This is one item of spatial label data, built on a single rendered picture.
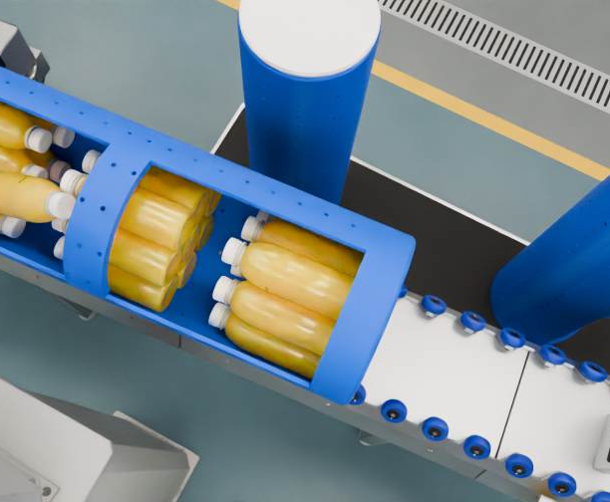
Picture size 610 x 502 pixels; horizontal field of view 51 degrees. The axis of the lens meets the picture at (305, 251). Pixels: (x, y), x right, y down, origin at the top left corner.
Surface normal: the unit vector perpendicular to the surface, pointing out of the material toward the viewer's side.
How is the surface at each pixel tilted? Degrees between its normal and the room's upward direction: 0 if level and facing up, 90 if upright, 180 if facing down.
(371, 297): 6
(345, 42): 0
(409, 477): 0
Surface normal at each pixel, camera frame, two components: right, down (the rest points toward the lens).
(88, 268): -0.31, 0.57
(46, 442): 0.04, -0.32
